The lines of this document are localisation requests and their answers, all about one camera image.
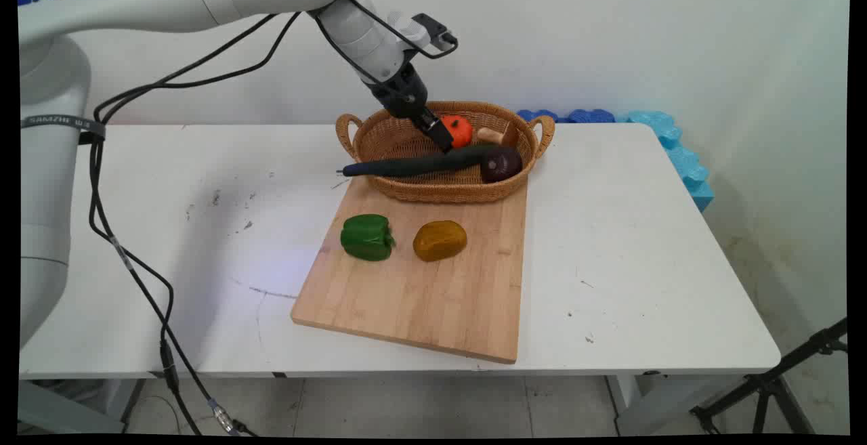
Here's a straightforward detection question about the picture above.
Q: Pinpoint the long black arm cable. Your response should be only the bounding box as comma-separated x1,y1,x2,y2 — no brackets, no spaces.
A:
88,12,302,438

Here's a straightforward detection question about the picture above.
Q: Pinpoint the green toy bell pepper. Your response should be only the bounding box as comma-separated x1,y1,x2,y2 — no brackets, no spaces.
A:
340,213,396,262

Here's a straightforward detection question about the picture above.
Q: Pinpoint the wooden cutting board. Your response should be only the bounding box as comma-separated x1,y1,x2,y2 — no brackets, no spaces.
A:
291,175,528,365

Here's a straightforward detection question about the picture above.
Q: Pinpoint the orange toy pumpkin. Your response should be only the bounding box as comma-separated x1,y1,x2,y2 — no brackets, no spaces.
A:
440,115,473,149

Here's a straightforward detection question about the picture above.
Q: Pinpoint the dark blue foam piece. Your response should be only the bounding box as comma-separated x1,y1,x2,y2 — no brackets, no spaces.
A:
516,108,617,125

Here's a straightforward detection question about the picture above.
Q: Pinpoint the woven wicker basket with handles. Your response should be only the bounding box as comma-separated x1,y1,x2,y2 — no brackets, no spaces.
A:
336,100,556,204

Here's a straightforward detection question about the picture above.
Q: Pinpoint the black velcro cable strap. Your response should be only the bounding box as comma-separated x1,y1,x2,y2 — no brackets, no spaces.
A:
20,114,107,146

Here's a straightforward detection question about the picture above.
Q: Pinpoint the black tripod stand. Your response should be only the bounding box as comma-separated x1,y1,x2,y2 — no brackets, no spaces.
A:
690,318,849,435

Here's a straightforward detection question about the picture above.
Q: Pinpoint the long dark green cucumber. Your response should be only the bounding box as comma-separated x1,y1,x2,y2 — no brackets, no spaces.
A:
337,144,505,179

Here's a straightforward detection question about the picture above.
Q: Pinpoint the white table leg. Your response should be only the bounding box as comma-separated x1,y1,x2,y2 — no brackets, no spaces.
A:
606,372,685,436

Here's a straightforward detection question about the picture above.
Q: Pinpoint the dark purple toy onion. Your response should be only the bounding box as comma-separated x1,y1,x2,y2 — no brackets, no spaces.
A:
480,146,524,184

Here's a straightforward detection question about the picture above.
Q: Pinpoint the beige toy mushroom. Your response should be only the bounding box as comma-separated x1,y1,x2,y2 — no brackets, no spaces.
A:
477,122,521,149

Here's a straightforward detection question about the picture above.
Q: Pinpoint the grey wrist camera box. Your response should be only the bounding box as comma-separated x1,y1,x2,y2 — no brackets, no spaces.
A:
387,13,456,51

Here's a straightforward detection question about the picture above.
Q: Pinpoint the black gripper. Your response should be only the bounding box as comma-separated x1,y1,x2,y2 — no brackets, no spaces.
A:
370,64,454,155

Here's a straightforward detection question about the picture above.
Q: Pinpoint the light blue foam piece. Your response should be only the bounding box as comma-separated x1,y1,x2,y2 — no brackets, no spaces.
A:
625,110,716,213

